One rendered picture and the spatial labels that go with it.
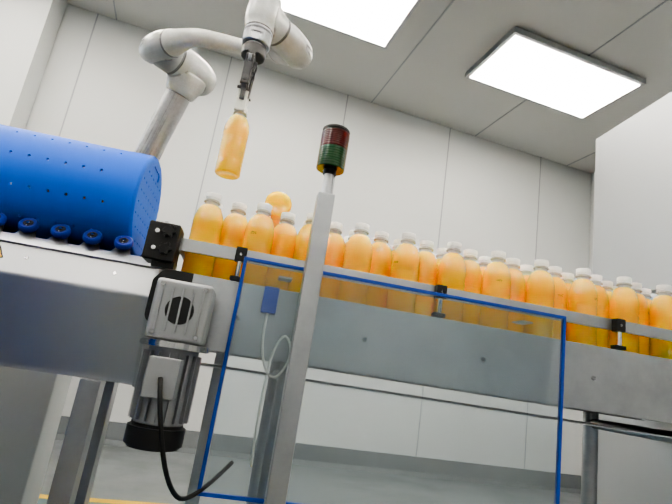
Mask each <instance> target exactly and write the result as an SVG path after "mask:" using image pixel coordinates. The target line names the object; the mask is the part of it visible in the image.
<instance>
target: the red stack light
mask: <svg viewBox="0 0 672 504"><path fill-rule="evenodd" d="M349 139H350V135H349V133H348V132H346V131H345V130H343V129H340V128H335V127H330V128H326V129H324V130H323V131H322V136H321V141H320V146H322V145H324V144H336V145H340V146H342V147H344V148H345V149H346V150H347V152H348V146H349Z"/></svg>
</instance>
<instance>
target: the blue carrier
mask: <svg viewBox="0 0 672 504"><path fill-rule="evenodd" d="M66 163H67V164H66ZM83 167H84V168H83ZM10 183H12V184H10ZM29 186H30V188H29ZM161 188H162V173H161V166H160V163H159V160H158V159H157V158H156V157H155V156H152V155H147V154H142V153H137V152H132V151H125V150H121V149H116V148H111V147H106V146H102V145H97V144H92V143H87V142H83V141H78V140H73V139H68V138H64V137H59V136H54V135H49V134H45V133H40V132H35V131H30V130H26V129H21V128H16V127H11V126H7V125H2V124H0V212H2V213H4V214H5V215H6V217H7V222H6V223H5V224H4V228H3V232H9V233H16V232H18V231H19V229H18V222H19V221H20V220H22V219H25V218H34V219H36V220H37V221H38V222H39V229H38V230H37V231H36V238H42V239H48V238H50V237H52V235H51V233H50V230H51V228H52V227H53V226H54V225H57V224H66V225H68V226H69V227H70V228H71V235H70V236H69V237H68V243H69V244H75V245H80V244H82V243H83V242H84V241H83V238H82V236H83V233H84V232H86V231H88V230H98V231H100V232H101V233H102V235H103V239H102V241H101V242H100V243H99V249H102V250H108V251H111V250H113V249H114V248H115V246H114V240H115V238H117V237H118V236H129V237H131V238H132V239H133V243H134V244H133V247H132V248H131V249H130V254H131V255H135V256H140V255H141V254H142V252H143V248H144V244H145V240H146V236H147V232H148V229H149V225H150V221H151V220H155V221H156V220H157V215H158V211H159V205H160V198H161ZM47 190H49V192H48V191H47ZM66 193H67V196H66ZM84 197H85V199H84ZM102 200H103V201H104V202H103V203H102Z"/></svg>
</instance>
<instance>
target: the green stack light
mask: <svg viewBox="0 0 672 504"><path fill-rule="evenodd" d="M346 158H347V150H346V149H345V148H344V147H342V146H340V145H336V144H324V145H322V146H320V148H319V153H318V159H317V165H316V169H317V170H318V171H319V172H320V173H322V174H323V169H324V168H333V169H335V170H336V176H339V175H342V174H343V173H344V171H345V164H346Z"/></svg>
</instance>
